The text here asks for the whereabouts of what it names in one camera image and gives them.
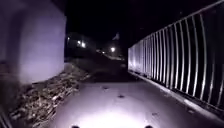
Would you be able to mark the pale concrete wall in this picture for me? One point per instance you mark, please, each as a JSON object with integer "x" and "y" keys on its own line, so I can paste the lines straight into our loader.
{"x": 36, "y": 43}

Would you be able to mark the robot's own part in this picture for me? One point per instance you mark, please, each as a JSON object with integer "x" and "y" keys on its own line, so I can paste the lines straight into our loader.
{"x": 75, "y": 126}
{"x": 148, "y": 126}

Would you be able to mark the pale kerb strip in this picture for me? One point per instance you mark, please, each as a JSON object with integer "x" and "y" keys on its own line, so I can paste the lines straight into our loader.
{"x": 180, "y": 100}

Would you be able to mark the leaf-strewn dirt verge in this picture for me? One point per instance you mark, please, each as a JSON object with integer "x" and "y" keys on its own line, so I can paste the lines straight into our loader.
{"x": 46, "y": 96}

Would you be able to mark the building with lit windows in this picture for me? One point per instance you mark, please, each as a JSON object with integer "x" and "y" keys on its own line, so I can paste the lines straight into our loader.
{"x": 78, "y": 43}

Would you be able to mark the pale metal railing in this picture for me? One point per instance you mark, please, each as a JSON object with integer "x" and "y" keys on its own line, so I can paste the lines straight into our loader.
{"x": 183, "y": 56}

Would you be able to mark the street lamp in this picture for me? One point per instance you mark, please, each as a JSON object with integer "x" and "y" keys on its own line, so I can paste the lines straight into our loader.
{"x": 113, "y": 49}

